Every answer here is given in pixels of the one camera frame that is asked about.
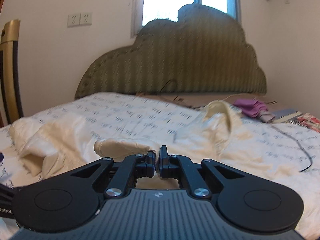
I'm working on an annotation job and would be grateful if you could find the cream puffer jacket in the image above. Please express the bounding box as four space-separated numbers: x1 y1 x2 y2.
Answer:
9 100 249 178

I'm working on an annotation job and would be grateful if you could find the purple cloth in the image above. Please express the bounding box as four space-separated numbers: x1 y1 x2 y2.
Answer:
233 99 275 123

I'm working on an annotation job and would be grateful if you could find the green upholstered headboard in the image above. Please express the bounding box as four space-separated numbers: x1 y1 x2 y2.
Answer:
75 4 267 99

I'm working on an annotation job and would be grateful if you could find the gold and black chair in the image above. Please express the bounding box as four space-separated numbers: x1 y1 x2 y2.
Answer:
1 19 23 126

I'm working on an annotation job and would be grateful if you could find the red floral fabric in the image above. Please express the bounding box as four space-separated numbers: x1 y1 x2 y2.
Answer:
290 113 320 133

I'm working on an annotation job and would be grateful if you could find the black cable on bed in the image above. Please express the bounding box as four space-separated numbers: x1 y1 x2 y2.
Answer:
271 125 315 173

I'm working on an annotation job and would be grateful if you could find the white double wall socket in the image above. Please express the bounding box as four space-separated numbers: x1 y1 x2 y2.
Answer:
67 12 92 28

